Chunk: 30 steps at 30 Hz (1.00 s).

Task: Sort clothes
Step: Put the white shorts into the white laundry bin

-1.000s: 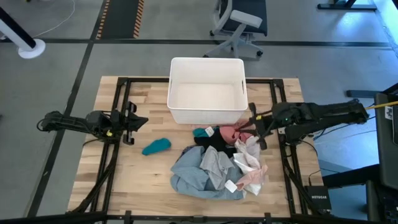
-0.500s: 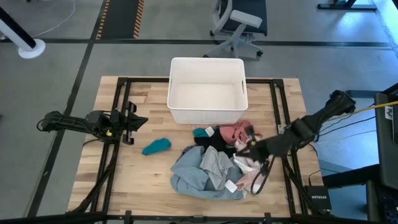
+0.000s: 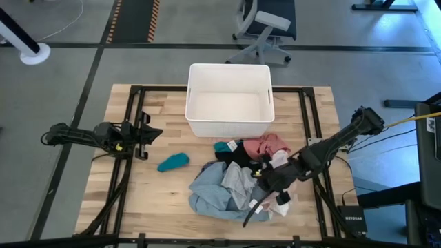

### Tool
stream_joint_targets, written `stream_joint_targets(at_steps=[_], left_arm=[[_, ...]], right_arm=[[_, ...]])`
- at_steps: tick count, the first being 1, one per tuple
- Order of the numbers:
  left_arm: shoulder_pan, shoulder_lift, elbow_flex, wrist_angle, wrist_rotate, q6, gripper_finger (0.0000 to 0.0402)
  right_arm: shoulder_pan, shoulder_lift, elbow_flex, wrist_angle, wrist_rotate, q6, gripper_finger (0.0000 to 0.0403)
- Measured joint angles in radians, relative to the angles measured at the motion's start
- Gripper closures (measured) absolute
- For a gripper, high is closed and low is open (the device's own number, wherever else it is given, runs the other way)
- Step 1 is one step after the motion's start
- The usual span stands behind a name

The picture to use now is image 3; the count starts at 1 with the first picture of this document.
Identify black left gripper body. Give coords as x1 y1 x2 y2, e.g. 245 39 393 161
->
119 112 152 161

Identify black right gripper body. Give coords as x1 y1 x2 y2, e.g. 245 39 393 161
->
267 155 305 207

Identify coral pink garment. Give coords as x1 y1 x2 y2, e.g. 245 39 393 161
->
243 133 292 163

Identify grey garment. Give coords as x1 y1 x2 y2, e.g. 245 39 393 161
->
220 161 258 211

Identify black garment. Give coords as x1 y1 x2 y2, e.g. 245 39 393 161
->
215 141 265 173

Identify plain teal sock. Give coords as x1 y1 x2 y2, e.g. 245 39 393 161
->
157 152 191 173

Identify teal sock with white label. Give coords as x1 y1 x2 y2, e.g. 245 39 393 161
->
213 139 244 154

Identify light blue denim jeans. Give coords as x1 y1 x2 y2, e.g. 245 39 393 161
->
188 161 274 222

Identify white plastic laundry basket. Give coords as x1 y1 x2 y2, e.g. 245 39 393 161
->
185 63 276 138

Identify black desk leg beam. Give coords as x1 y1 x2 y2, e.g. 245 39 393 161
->
356 181 423 209

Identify black mat with hazard stripes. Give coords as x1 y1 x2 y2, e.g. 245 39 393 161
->
105 0 161 44

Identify white tower fan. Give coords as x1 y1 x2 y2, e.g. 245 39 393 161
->
0 6 52 66

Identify black desk foot bar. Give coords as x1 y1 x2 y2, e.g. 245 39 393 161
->
384 99 430 109
351 0 419 12

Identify grey office chair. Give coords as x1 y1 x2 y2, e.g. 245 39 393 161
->
225 0 298 66

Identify dark grey computer case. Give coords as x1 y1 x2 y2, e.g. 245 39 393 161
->
414 102 441 211

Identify black box with blue lights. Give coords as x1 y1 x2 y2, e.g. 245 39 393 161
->
404 199 441 248

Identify black dangling gripper cable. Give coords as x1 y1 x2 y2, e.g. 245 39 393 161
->
242 191 276 229

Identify black arm base cable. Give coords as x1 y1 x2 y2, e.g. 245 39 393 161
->
90 153 113 163

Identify black metal table frame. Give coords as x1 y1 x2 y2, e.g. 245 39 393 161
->
0 85 414 248

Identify black switch cable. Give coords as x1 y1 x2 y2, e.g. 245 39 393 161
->
340 185 358 207

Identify black Netgear network switch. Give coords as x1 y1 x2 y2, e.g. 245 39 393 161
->
336 205 369 236

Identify black power cable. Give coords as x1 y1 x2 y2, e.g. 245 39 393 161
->
347 127 418 154

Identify white floor cable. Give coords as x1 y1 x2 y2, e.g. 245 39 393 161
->
36 0 85 42

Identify yellow cable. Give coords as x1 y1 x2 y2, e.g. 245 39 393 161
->
378 111 441 130

